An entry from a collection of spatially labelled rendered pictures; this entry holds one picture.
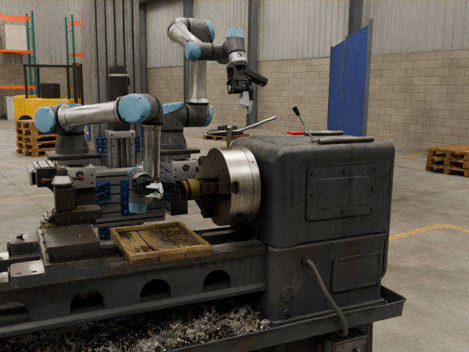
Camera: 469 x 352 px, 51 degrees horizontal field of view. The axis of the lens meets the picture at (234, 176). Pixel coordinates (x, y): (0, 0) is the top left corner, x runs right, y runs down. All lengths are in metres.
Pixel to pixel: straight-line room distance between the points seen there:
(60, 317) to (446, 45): 12.15
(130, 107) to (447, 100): 11.39
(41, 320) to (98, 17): 1.47
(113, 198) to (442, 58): 11.35
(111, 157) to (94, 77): 0.40
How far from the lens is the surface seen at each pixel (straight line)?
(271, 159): 1.85
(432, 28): 13.42
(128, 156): 2.55
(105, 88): 2.58
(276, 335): 1.94
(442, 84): 13.08
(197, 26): 2.51
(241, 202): 1.85
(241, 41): 2.10
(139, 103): 2.02
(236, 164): 1.85
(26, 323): 1.79
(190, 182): 1.89
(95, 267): 1.67
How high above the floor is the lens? 1.47
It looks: 10 degrees down
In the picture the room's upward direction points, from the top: 1 degrees clockwise
